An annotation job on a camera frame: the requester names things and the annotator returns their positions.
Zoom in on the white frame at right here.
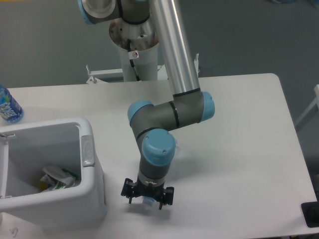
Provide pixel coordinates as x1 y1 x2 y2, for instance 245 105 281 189
294 84 319 131

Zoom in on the white plastic trash can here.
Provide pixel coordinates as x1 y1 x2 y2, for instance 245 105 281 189
0 118 107 227

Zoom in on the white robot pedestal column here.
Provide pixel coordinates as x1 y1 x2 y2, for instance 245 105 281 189
109 18 159 82

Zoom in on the clear plastic bottle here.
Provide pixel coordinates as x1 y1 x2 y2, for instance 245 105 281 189
142 196 155 207

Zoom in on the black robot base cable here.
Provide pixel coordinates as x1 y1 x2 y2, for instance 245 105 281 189
127 38 141 82

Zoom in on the black clamp at table edge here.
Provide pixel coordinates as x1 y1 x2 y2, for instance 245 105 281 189
301 201 319 228

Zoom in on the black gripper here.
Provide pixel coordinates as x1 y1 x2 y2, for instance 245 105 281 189
121 178 174 210

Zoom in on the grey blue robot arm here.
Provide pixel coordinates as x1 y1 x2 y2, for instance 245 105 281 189
78 0 215 206

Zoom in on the white pedestal base frame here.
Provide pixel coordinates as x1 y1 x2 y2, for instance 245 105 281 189
85 53 201 84

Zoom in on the blue labelled water bottle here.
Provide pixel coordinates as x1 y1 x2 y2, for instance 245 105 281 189
0 85 24 123

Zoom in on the white paper wrapper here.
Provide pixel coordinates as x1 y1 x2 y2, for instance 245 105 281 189
39 165 81 192

